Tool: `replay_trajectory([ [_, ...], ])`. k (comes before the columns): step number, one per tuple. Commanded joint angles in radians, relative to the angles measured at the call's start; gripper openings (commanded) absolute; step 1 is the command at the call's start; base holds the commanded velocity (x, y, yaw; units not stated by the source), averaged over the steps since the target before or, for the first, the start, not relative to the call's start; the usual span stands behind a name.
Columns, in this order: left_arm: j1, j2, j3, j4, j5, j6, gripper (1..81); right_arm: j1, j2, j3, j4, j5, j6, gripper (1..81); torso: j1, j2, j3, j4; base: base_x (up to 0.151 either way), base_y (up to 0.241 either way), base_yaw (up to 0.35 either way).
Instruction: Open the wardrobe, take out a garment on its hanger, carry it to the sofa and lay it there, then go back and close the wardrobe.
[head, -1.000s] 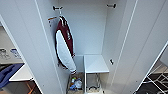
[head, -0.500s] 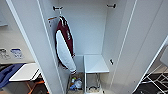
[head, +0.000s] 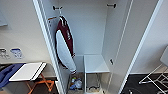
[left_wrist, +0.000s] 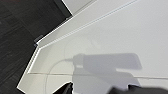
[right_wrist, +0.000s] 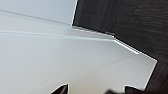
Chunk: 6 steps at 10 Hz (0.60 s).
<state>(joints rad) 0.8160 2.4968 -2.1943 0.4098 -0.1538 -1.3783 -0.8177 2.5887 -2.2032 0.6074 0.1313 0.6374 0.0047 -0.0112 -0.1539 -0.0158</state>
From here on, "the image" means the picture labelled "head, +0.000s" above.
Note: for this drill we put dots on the white wardrobe door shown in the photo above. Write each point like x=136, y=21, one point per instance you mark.
x=133, y=40
x=45, y=40

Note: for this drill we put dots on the white wardrobe inner bench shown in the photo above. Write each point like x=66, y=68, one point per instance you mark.
x=95, y=63

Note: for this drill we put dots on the white wardrobe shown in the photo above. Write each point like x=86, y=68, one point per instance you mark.
x=86, y=26

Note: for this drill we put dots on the dark red hanging garment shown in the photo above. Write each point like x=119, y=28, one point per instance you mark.
x=63, y=50

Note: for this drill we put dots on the small bluish white object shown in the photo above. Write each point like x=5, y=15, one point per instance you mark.
x=76, y=82

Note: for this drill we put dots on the white clothes hanger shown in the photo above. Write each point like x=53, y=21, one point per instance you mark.
x=61, y=13

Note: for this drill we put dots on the brown cardboard box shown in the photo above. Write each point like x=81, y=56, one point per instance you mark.
x=70, y=88

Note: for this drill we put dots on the orange and white label sticker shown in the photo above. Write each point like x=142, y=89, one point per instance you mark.
x=51, y=18

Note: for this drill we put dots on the orange folding stand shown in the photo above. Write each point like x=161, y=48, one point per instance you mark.
x=43, y=85

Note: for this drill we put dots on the white flat board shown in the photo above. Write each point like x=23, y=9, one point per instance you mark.
x=28, y=71

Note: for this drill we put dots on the grey whiteboard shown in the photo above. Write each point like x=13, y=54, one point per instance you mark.
x=2, y=18

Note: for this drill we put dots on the small black wall hook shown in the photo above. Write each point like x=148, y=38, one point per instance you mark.
x=111, y=61

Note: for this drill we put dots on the black wardrobe hook rail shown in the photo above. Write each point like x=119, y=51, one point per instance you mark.
x=56, y=7
x=111, y=5

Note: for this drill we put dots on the wall socket with blue label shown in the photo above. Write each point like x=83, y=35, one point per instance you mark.
x=16, y=52

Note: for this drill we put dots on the white wall socket plate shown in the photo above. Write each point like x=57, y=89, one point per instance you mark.
x=2, y=53

